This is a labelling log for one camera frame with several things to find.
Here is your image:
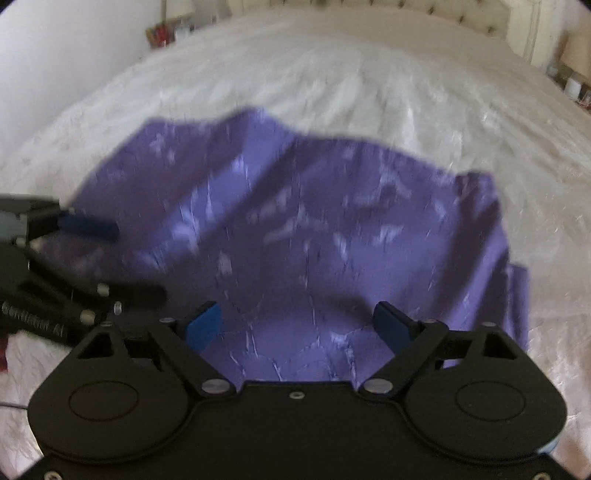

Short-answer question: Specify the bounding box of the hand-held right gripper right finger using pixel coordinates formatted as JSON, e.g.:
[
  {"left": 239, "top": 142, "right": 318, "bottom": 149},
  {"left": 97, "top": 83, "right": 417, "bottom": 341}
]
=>
[{"left": 359, "top": 301, "right": 527, "bottom": 395}]

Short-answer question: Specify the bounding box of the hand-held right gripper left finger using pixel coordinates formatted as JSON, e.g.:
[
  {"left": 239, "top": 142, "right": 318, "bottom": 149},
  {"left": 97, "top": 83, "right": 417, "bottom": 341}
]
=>
[{"left": 76, "top": 301, "right": 236, "bottom": 397}]

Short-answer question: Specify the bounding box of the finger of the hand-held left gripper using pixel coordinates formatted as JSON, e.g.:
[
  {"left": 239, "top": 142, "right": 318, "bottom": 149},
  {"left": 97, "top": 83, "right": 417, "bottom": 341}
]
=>
[
  {"left": 27, "top": 199, "right": 120, "bottom": 243},
  {"left": 21, "top": 244, "right": 168, "bottom": 325}
]

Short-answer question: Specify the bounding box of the purple patterned hoodie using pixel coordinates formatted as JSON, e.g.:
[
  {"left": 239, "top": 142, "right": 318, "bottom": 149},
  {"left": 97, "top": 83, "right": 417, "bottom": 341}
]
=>
[{"left": 44, "top": 107, "right": 532, "bottom": 384}]

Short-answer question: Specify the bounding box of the red box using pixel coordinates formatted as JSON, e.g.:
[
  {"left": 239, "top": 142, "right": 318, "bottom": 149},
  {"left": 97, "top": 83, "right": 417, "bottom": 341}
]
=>
[{"left": 145, "top": 25, "right": 175, "bottom": 48}]

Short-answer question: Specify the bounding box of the white bed blanket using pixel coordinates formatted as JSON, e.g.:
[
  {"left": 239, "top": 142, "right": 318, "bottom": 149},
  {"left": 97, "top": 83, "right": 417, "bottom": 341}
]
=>
[{"left": 0, "top": 9, "right": 591, "bottom": 467}]

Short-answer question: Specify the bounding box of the cream table lamp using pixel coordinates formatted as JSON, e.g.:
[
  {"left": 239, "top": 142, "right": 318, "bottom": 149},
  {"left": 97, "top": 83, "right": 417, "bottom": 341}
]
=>
[{"left": 561, "top": 31, "right": 591, "bottom": 70}]

